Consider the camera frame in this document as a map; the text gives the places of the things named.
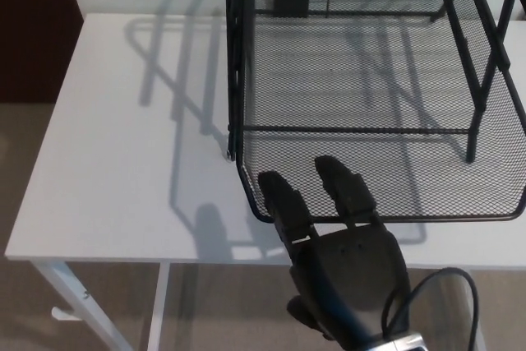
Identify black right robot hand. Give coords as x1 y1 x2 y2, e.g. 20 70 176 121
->
257 155 413 343

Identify black mesh file tray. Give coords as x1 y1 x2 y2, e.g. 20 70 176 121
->
235 0 526 224

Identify white desk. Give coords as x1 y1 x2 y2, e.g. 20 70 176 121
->
3 12 526 351

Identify white hook on desk leg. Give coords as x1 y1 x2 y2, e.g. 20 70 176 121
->
50 306 80 323

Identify black square block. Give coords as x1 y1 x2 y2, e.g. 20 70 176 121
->
272 0 311 19

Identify dark brown wooden door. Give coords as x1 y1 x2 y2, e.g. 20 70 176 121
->
0 0 86 104

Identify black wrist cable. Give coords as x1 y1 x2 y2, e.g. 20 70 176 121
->
379 266 481 351

